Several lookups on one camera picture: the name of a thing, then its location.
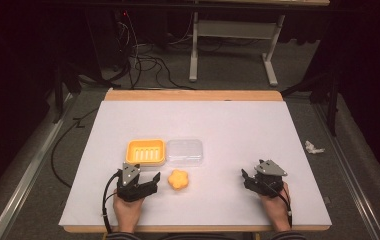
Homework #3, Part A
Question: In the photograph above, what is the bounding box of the crumpled white paper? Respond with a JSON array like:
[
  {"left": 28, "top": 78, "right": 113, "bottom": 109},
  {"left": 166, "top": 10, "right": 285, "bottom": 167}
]
[{"left": 304, "top": 140, "right": 326, "bottom": 155}]

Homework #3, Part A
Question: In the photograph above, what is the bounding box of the clear plastic lid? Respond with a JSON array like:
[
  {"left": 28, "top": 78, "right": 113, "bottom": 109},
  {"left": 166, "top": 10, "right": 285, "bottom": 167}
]
[{"left": 165, "top": 138, "right": 204, "bottom": 167}]

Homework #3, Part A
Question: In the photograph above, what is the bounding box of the black stand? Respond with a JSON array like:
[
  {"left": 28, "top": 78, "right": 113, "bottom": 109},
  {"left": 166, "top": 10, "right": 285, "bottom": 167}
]
[
  {"left": 280, "top": 71, "right": 342, "bottom": 138},
  {"left": 51, "top": 63, "right": 112, "bottom": 125}
]

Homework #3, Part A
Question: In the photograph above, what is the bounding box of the yellow soap dish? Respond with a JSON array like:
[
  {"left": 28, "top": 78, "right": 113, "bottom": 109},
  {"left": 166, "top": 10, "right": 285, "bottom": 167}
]
[{"left": 124, "top": 138, "right": 167, "bottom": 167}]

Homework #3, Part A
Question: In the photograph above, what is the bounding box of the wooden table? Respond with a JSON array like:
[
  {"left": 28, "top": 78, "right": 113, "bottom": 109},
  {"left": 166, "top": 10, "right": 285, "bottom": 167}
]
[{"left": 62, "top": 88, "right": 331, "bottom": 234}]

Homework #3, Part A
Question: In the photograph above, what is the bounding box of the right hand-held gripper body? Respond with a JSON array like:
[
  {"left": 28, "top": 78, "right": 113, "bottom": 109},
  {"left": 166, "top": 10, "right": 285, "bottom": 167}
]
[{"left": 245, "top": 159, "right": 289, "bottom": 199}]

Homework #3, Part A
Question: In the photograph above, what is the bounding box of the person's right hand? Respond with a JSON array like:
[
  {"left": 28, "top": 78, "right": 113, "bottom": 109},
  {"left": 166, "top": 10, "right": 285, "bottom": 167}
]
[{"left": 259, "top": 182, "right": 293, "bottom": 232}]

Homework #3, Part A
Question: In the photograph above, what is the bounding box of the white table cover sheet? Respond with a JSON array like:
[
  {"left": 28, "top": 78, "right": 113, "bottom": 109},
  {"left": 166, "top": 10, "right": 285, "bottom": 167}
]
[{"left": 58, "top": 100, "right": 333, "bottom": 227}]

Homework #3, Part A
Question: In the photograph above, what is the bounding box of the metal floor rail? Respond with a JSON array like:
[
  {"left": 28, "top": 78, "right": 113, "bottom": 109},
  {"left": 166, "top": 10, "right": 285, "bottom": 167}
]
[
  {"left": 312, "top": 103, "right": 380, "bottom": 240},
  {"left": 0, "top": 91, "right": 79, "bottom": 240}
]

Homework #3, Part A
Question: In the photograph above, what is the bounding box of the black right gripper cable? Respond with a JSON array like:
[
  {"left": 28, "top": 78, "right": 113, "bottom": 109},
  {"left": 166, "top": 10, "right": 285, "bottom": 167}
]
[{"left": 263, "top": 181, "right": 294, "bottom": 229}]

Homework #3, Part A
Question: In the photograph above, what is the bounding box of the person's left hand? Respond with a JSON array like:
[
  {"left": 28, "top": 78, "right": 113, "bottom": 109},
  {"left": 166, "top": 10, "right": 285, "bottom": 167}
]
[{"left": 112, "top": 189, "right": 146, "bottom": 234}]

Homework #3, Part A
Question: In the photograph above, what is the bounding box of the tangle of floor cables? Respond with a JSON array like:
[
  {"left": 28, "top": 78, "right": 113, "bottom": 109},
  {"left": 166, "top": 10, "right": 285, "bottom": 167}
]
[{"left": 112, "top": 11, "right": 199, "bottom": 91}]

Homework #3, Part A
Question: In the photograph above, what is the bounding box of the white metal desk frame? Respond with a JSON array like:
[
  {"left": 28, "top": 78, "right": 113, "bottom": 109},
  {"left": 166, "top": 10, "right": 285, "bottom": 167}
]
[{"left": 188, "top": 11, "right": 286, "bottom": 88}]

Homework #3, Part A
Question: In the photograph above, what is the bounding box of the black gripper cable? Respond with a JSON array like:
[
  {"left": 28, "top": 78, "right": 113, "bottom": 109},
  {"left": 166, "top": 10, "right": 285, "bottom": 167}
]
[
  {"left": 101, "top": 169, "right": 123, "bottom": 234},
  {"left": 263, "top": 181, "right": 294, "bottom": 229}
]

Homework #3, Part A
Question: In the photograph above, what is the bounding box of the yellow flower-shaped soap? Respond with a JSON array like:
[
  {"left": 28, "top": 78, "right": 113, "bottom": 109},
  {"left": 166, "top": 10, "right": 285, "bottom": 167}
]
[{"left": 167, "top": 168, "right": 190, "bottom": 191}]

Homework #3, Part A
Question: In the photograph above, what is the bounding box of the black floor cable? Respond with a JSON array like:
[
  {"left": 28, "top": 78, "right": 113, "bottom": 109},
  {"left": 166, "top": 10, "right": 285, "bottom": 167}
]
[{"left": 50, "top": 106, "right": 100, "bottom": 189}]

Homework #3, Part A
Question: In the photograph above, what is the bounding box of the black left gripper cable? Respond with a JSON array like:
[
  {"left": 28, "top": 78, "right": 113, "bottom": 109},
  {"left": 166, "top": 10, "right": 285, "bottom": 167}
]
[{"left": 101, "top": 169, "right": 123, "bottom": 234}]

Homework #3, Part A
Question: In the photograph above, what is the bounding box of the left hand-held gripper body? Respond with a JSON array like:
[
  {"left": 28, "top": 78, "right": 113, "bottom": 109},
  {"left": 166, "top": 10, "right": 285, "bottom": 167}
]
[{"left": 116, "top": 162, "right": 159, "bottom": 203}]

